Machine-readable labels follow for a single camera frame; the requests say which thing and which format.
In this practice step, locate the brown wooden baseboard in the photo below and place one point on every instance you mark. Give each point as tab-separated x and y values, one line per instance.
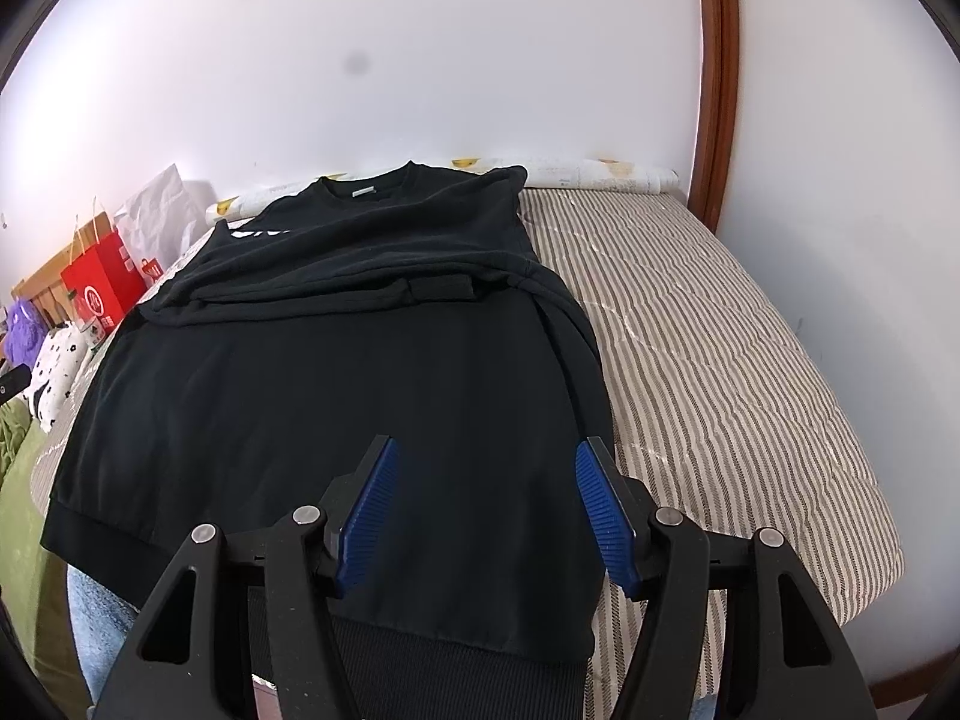
896	694

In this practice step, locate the green blanket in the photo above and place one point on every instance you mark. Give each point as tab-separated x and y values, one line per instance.
22	540

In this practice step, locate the wooden headboard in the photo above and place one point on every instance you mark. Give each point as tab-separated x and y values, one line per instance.
45	281

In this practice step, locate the red paper gift bag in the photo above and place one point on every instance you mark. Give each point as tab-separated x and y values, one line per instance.
101	289

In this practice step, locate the purple plush toy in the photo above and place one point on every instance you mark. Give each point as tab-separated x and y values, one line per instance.
19	334

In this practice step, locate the striped quilted mat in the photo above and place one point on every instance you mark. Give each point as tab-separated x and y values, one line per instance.
712	352

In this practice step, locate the white black-spotted cloth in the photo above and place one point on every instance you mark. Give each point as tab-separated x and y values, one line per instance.
56	367

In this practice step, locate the black long-sleeve sweatshirt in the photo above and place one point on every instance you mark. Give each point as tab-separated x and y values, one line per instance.
300	390

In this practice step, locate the rolled printed white paper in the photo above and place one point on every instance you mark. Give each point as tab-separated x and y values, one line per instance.
585	172

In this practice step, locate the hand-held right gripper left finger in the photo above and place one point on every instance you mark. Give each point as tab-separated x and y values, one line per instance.
367	510

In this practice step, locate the brown wooden door frame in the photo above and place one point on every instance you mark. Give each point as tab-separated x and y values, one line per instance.
716	90

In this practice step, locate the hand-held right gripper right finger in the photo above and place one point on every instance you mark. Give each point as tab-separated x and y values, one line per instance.
600	510

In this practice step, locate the white shopping bag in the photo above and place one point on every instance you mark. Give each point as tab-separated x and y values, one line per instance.
161	210

